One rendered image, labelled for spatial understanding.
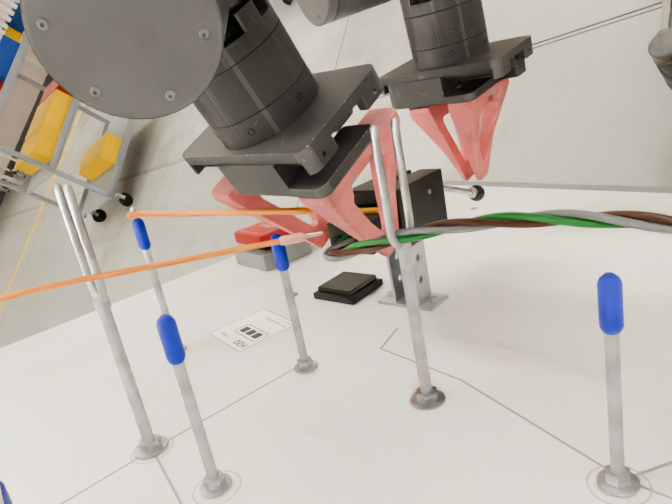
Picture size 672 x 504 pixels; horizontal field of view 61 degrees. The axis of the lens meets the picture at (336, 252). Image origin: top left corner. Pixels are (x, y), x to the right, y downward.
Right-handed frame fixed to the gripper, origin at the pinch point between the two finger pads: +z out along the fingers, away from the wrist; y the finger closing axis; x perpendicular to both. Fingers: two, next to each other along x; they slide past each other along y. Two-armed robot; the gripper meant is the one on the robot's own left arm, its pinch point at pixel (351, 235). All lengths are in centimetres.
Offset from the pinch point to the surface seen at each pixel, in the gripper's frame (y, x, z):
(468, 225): 10.6, -2.0, -3.9
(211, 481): 2.9, -15.5, -0.9
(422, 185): 1.1, 6.1, 1.6
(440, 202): 0.9, 7.0, 4.1
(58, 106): -382, 120, 46
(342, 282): -6.9, 1.5, 7.8
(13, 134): -811, 194, 106
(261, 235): -18.8, 4.2, 6.7
